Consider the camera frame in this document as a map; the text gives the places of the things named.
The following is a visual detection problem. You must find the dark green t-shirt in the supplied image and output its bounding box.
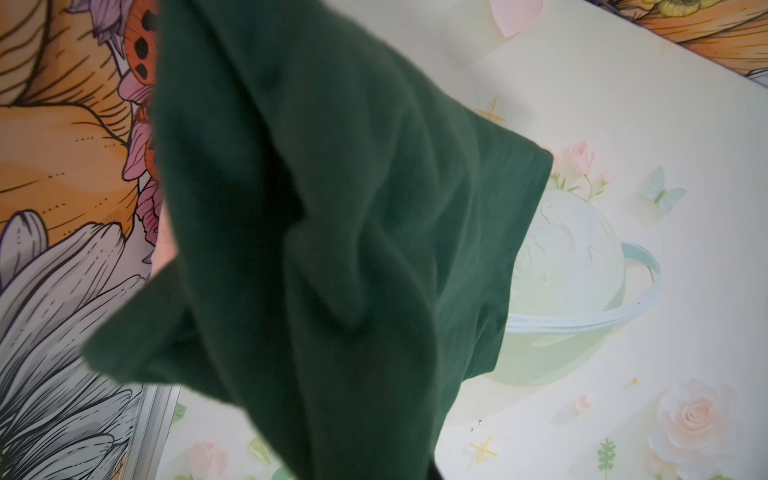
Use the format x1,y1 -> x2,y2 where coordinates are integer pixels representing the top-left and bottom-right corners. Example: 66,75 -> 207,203
83,1 -> 553,479

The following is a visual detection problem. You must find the folded peach t-shirt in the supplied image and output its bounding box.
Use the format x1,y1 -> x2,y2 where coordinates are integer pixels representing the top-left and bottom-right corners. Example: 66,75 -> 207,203
150,203 -> 177,277

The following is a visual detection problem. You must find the left aluminium frame post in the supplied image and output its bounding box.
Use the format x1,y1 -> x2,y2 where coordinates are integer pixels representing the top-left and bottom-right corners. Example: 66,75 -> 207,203
120,385 -> 180,480

